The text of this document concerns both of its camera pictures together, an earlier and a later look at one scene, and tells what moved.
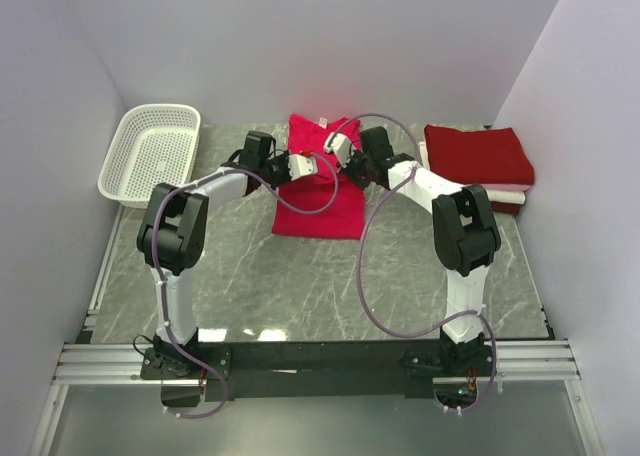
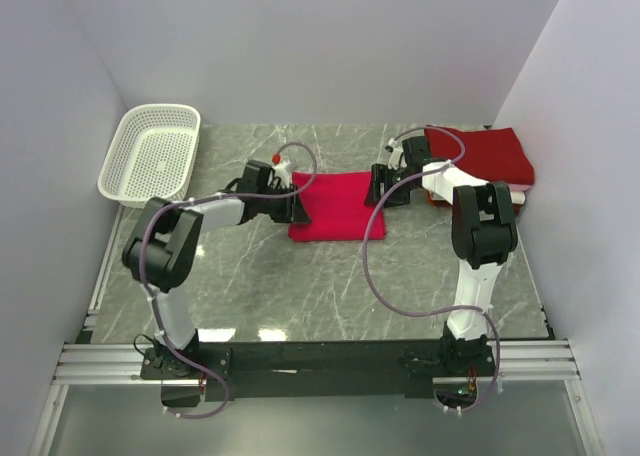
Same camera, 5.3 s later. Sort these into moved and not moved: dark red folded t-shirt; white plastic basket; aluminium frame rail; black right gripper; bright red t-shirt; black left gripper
Moved: bright red t-shirt; black left gripper; black right gripper
Not moved: aluminium frame rail; white plastic basket; dark red folded t-shirt
